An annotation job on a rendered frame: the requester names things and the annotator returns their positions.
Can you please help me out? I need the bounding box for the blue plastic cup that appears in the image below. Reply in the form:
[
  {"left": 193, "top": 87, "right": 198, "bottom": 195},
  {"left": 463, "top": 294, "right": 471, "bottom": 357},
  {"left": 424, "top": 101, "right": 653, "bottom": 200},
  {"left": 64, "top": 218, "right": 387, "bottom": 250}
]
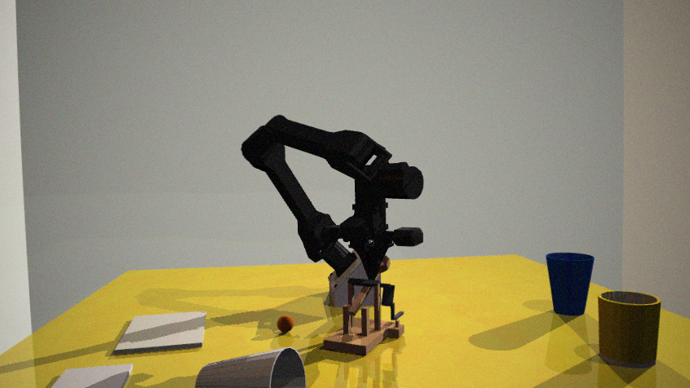
[{"left": 546, "top": 253, "right": 595, "bottom": 316}]

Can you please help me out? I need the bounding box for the brown wooden catapult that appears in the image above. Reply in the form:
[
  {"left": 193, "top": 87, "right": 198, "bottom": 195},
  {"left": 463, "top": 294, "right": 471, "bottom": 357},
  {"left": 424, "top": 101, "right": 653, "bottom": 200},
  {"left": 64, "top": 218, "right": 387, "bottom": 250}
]
[{"left": 323, "top": 254, "right": 405, "bottom": 355}]

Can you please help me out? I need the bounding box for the yellow cup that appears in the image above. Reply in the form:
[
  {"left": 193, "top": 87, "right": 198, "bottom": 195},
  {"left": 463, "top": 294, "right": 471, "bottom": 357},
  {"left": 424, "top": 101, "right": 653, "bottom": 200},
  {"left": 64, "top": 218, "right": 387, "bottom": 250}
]
[{"left": 598, "top": 291, "right": 661, "bottom": 368}]

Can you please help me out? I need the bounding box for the orange ball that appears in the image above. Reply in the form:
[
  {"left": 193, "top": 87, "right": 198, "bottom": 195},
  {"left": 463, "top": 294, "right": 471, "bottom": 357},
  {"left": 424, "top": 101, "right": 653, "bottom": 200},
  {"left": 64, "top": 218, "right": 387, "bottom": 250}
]
[{"left": 276, "top": 315, "right": 294, "bottom": 333}]

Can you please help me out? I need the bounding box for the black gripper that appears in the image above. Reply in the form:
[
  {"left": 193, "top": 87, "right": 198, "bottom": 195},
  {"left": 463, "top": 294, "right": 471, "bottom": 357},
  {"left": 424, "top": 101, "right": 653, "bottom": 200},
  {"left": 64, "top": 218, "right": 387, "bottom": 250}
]
[{"left": 321, "top": 198, "right": 423, "bottom": 280}]

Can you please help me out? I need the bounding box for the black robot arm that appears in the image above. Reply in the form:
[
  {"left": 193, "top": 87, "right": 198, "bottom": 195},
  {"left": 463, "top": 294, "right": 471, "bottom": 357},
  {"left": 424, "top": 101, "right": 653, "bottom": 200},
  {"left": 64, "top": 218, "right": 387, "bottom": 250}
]
[{"left": 241, "top": 115, "right": 424, "bottom": 278}]

